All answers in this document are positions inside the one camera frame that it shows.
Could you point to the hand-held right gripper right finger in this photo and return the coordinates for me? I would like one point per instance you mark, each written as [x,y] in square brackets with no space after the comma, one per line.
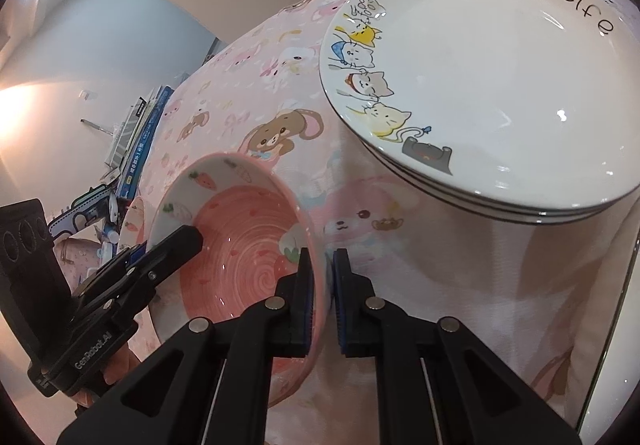
[340,300]

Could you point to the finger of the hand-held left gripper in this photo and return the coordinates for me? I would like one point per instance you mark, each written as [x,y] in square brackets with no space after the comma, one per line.
[175,247]
[136,252]

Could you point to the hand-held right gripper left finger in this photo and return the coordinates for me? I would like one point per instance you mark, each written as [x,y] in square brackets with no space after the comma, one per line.
[309,295]

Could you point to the pink carrot print bowl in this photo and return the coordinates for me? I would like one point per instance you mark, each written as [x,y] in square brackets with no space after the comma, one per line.
[240,235]
[134,222]

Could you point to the white cat print plate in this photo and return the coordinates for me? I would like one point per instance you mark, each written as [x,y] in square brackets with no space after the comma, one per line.
[540,223]
[500,75]
[545,217]

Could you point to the person's left hand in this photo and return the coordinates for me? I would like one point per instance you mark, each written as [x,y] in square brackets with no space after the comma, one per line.
[122,367]

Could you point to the white blue small bottle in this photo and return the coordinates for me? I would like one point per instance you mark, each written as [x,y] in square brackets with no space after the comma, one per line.
[112,237]

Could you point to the pink container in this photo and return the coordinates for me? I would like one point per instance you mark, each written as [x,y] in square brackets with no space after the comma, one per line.
[80,255]

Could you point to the cartoon film strip cutout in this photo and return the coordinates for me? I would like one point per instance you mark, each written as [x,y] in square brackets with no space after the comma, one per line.
[75,220]

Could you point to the white striped book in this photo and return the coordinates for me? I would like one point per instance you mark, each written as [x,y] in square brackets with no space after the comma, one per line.
[120,145]

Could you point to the pink cartoon animal tablecloth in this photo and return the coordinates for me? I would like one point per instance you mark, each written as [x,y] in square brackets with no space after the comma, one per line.
[450,300]

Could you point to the dark book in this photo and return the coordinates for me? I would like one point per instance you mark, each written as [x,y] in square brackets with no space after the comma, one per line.
[139,109]

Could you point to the metal wall bar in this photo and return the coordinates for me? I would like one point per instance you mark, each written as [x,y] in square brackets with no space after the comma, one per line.
[97,125]

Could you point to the small wall switch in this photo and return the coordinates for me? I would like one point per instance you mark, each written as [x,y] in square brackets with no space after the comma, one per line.
[87,95]

